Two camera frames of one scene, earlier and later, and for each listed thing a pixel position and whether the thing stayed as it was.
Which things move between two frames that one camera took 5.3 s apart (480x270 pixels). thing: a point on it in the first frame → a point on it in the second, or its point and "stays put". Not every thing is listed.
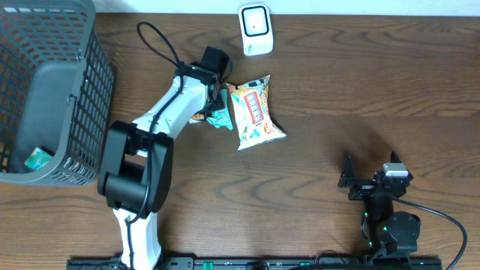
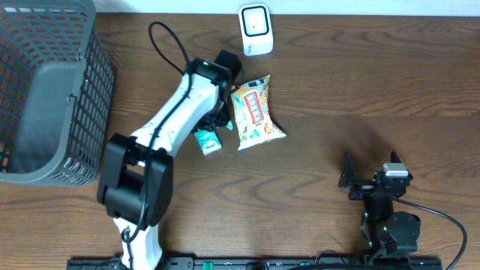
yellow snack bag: [256, 126] stays put
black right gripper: [363, 187] stays put
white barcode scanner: [256, 25] stays put
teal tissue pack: [38, 158] → [208, 141]
